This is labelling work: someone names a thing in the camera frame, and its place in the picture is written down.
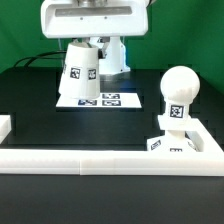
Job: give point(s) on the white marker sheet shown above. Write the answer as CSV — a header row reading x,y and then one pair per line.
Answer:
x,y
105,100

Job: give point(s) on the white lamp base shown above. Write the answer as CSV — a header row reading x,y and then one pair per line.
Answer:
x,y
174,138

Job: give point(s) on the white lamp bulb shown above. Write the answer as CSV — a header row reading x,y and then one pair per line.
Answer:
x,y
179,87

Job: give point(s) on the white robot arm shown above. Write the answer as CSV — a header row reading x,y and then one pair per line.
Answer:
x,y
115,61

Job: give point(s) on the white lamp shade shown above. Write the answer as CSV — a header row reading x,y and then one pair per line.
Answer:
x,y
80,77

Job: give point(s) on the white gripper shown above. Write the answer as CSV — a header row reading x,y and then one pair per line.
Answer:
x,y
94,18

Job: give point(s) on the white fence wall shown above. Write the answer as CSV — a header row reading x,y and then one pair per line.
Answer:
x,y
207,161

